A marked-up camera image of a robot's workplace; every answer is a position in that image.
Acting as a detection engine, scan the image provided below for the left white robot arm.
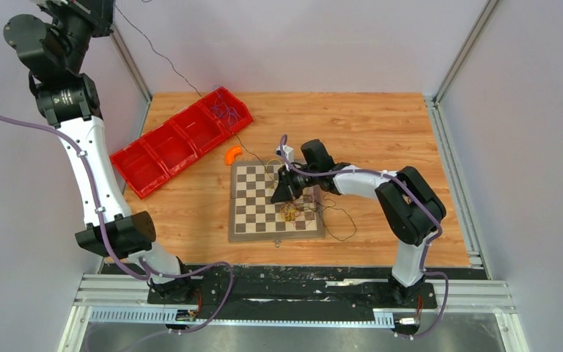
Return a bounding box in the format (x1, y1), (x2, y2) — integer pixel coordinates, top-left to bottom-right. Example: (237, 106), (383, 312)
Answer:
(3, 1), (195, 304)

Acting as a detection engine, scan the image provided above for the red compartment bin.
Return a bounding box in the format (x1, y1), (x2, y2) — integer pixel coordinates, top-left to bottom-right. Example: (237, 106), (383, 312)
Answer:
(110, 87), (254, 199)

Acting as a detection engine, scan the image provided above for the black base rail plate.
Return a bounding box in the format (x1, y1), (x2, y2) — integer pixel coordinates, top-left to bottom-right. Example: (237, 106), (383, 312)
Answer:
(136, 262), (489, 324)

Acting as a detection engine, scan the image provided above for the aluminium frame post right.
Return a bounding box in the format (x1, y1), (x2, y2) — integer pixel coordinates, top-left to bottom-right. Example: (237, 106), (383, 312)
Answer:
(433, 0), (502, 105)

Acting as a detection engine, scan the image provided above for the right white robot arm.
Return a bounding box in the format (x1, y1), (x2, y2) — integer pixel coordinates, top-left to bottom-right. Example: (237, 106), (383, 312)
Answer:
(271, 135), (446, 307)

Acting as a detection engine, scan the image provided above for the pink cable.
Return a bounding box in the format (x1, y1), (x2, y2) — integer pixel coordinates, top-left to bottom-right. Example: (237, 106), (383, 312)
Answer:
(293, 194), (319, 219)

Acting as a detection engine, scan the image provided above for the wooden chessboard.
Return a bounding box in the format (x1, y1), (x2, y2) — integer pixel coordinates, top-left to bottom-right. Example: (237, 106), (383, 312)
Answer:
(228, 161), (325, 243)

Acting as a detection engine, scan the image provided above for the aluminium frame post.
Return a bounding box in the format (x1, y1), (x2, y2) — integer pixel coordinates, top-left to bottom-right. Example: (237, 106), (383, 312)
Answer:
(433, 0), (502, 105)
(110, 24), (152, 105)

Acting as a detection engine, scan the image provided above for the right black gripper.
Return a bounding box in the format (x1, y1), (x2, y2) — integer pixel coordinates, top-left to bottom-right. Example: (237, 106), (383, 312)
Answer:
(271, 163), (319, 203)

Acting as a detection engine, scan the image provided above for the aluminium frame post left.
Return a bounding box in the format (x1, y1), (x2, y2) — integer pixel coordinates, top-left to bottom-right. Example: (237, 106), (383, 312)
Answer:
(110, 24), (152, 105)

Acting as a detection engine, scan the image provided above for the orange curved plastic piece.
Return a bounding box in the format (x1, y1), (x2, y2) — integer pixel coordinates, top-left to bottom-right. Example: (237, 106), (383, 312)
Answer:
(224, 145), (243, 166)

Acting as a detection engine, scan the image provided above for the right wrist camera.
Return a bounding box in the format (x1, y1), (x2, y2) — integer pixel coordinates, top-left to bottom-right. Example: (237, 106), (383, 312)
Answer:
(277, 144), (294, 170)

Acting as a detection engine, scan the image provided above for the yellow cable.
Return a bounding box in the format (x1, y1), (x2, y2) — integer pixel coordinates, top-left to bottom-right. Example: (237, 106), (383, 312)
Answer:
(264, 158), (309, 224)

